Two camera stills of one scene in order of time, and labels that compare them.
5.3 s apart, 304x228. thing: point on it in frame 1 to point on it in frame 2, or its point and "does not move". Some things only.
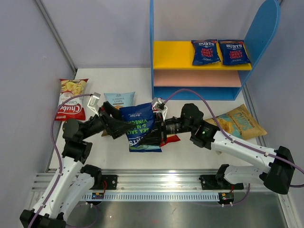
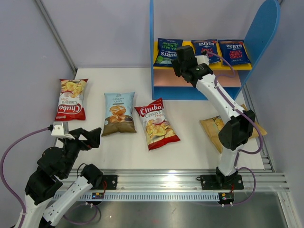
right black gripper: (153, 137) to (175, 66)
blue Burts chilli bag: (206, 51) does not move
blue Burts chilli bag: (234, 52) does not move
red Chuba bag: (73, 109) does not move
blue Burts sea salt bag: (141, 116) to (167, 48)
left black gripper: (114, 128) to (92, 137)
